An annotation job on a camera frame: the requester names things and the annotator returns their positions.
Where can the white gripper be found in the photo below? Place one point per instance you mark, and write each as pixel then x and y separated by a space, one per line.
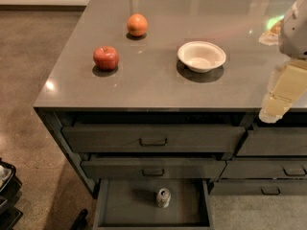
pixel 295 33

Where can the silver 7up can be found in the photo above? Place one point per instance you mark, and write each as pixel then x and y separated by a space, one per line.
pixel 163 198

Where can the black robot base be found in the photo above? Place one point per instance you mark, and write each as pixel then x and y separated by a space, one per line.
pixel 10 186

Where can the top right grey drawer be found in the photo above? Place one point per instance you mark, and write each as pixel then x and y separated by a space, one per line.
pixel 274 141

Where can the grey drawer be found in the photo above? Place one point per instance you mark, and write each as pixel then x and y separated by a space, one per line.
pixel 265 169
pixel 258 188
pixel 153 138
pixel 274 141
pixel 152 167

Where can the middle right grey drawer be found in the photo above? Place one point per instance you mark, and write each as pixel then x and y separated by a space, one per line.
pixel 265 169

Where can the grey counter cabinet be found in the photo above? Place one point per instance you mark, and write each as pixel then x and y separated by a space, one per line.
pixel 151 86

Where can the bottom right grey drawer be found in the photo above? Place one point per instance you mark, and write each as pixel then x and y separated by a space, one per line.
pixel 258 188

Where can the top left grey drawer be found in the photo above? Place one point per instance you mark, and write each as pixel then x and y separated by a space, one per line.
pixel 153 138

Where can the middle left grey drawer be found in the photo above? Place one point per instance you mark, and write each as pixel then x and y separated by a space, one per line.
pixel 152 167

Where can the bottom left open drawer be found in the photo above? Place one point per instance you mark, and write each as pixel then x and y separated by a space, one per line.
pixel 131 205

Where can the white paper bowl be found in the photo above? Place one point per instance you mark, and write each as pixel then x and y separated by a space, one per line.
pixel 200 56

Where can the orange fruit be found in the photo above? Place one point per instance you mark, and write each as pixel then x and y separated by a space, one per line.
pixel 137 25

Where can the red apple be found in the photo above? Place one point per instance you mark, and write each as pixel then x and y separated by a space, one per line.
pixel 106 58

